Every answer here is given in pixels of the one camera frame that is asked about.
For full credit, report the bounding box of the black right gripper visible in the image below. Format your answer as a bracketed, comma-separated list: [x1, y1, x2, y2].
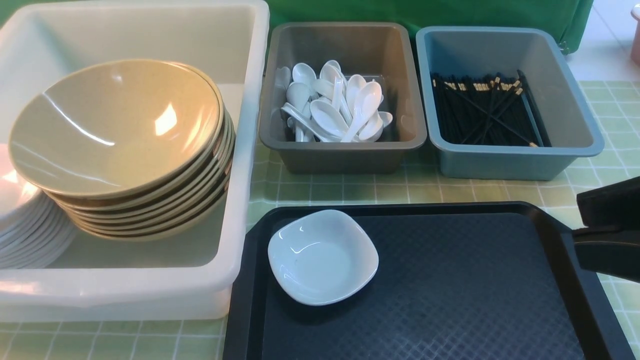
[573, 177, 640, 283]

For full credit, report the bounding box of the white square dish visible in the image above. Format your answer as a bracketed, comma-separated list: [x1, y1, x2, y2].
[267, 209, 380, 306]

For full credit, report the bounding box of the tan noodle bowl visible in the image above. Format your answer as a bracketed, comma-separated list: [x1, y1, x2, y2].
[7, 59, 226, 199]

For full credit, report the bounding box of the black serving tray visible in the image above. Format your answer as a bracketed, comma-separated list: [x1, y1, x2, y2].
[221, 202, 635, 360]

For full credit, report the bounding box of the blue plastic chopstick bin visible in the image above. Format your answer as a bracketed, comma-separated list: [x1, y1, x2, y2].
[415, 26, 605, 181]

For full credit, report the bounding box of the pile of black chopsticks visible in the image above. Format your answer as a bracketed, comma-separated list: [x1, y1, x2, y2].
[430, 69, 552, 148]

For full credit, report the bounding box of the green cloth backdrop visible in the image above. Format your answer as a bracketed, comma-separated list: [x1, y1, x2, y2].
[267, 0, 594, 55]

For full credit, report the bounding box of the grey plastic spoon bin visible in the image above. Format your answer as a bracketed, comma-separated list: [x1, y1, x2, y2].
[258, 22, 427, 174]

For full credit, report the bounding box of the pile of white spoons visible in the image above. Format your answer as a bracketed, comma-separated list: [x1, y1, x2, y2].
[272, 59, 368, 142]

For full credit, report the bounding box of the large white plastic tub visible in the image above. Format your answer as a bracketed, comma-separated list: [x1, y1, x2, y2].
[0, 0, 270, 322]

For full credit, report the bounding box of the green checkered tablecloth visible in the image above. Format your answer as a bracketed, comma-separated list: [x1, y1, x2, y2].
[1, 80, 640, 360]

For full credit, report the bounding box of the stack of tan bowls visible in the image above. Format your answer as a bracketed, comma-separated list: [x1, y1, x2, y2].
[42, 62, 236, 243]

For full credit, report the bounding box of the stack of white dishes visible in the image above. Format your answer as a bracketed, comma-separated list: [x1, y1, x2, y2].
[0, 145, 76, 270]

